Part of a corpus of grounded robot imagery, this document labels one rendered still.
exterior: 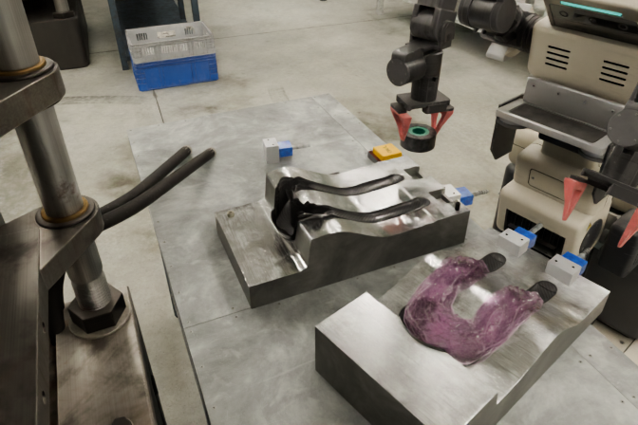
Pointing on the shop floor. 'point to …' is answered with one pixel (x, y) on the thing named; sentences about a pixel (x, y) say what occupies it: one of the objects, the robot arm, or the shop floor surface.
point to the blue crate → (175, 72)
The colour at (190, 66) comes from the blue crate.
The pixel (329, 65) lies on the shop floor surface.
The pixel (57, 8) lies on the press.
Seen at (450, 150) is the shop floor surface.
